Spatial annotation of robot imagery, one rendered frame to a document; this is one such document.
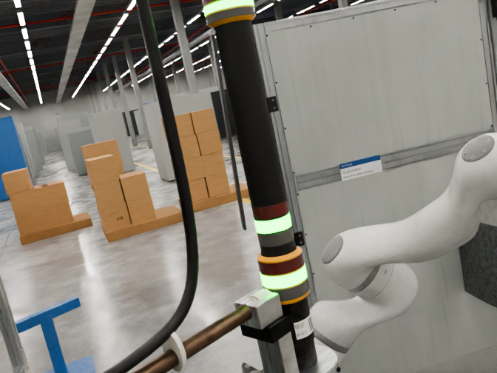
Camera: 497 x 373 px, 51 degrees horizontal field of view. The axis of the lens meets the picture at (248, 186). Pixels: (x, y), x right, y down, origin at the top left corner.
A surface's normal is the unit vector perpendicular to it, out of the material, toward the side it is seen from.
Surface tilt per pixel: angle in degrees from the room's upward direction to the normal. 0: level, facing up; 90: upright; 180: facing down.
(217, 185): 90
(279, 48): 90
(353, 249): 41
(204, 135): 90
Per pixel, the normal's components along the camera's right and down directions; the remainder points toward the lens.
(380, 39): 0.18, 0.15
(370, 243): -0.55, -0.57
